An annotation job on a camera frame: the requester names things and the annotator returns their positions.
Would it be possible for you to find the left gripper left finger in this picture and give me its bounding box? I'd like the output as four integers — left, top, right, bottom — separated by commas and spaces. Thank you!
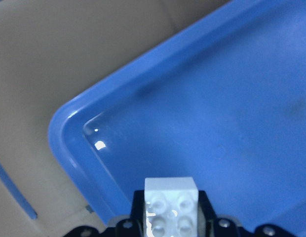
114, 190, 145, 237

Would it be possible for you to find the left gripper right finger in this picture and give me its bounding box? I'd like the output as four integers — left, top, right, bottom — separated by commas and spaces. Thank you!
197, 191, 217, 237

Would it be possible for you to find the white block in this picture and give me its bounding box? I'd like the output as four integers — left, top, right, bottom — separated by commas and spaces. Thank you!
143, 177, 198, 237

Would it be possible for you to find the blue plastic tray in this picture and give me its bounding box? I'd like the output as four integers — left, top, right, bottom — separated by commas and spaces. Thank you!
49, 0, 306, 237

